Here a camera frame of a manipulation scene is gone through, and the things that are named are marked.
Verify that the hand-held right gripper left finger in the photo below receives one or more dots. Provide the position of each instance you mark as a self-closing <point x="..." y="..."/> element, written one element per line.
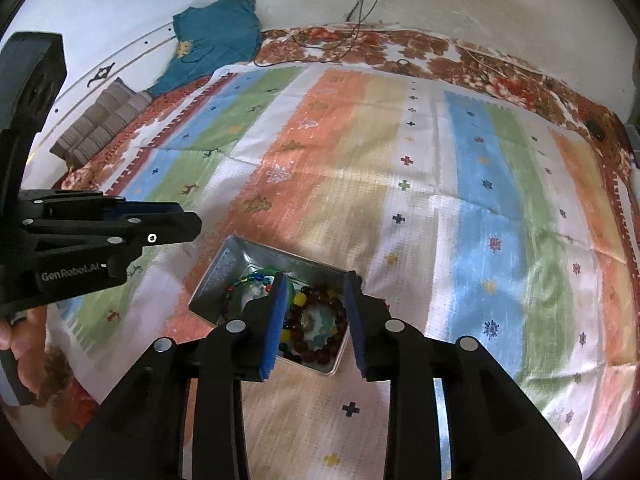
<point x="277" y="330"/>

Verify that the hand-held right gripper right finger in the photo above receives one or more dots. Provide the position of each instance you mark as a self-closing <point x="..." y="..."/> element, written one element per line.
<point x="355" y="330"/>

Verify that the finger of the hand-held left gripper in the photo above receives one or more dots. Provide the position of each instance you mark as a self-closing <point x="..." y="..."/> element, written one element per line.
<point x="165" y="232"/>
<point x="145" y="207"/>

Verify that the gold charm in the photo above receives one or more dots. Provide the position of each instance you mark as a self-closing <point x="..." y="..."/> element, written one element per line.
<point x="307" y="322"/>

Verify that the metal tin box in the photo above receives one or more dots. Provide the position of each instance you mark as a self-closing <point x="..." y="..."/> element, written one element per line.
<point x="225" y="265"/>

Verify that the person's left hand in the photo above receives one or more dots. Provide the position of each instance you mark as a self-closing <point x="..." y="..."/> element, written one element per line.
<point x="32" y="350"/>

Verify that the folded striped brown cloth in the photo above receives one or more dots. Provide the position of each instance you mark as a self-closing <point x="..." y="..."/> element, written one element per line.
<point x="100" y="120"/>

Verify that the striped printed mat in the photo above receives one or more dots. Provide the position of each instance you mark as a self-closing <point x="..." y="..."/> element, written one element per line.
<point x="350" y="160"/>

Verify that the teal garment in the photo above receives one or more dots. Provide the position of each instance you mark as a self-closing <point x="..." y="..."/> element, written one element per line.
<point x="215" y="35"/>

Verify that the colourful striped tablecloth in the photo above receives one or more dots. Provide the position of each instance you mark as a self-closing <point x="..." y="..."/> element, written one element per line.
<point x="425" y="55"/>

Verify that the black wall hook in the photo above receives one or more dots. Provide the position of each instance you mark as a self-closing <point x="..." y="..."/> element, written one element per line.
<point x="100" y="76"/>

